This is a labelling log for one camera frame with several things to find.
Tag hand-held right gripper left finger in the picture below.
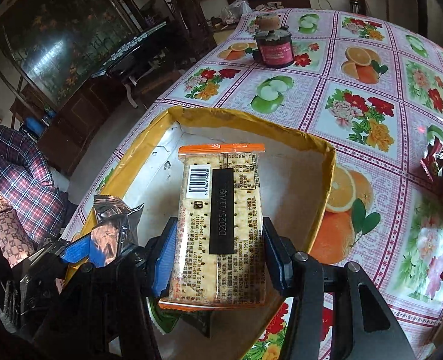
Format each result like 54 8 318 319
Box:
41 215 179 360

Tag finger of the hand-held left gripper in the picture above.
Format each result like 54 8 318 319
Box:
24 232 96 275

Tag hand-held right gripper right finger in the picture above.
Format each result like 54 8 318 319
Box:
262 215 419 360

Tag silver foil snack packet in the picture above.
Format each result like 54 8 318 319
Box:
90 194 145 269

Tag orange-edged cracker packet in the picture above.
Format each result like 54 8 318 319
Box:
158 143 273 312

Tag cardboard box with yellow tape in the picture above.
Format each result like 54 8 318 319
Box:
62 106 336 332

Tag dark green snack packet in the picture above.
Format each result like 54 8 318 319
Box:
148 300 212 340

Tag person's plaid trousers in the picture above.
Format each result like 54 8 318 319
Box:
0 125 69 242

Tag wooden cabinet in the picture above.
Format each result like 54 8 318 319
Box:
11 80 107 175

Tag red foil snack packet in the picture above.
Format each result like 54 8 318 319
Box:
420 137 443 218

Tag black table with tiles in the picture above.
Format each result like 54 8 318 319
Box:
90 20 186 109

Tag dark jar with pink label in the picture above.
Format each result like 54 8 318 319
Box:
252 30 295 69

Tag large framed dark painting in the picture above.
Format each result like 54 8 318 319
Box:
0 0 141 110

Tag tan round stopper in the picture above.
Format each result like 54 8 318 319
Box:
257 13 290 42

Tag dark wooden chair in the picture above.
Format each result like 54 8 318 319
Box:
168 0 216 59

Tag white plastic bag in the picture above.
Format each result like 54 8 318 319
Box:
221 0 253 24

